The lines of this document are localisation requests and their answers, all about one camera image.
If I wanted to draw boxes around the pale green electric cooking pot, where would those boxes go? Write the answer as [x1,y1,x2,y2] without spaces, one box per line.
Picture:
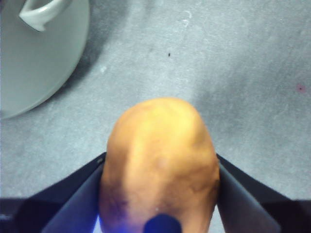
[0,0,90,120]

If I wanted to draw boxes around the brown potato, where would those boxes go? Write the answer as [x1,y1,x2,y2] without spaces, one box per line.
[98,97,222,233]

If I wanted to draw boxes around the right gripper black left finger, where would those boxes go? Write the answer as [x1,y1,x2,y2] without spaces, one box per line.
[14,152,108,233]

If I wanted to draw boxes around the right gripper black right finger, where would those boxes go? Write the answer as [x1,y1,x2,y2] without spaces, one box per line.
[215,153,311,233]

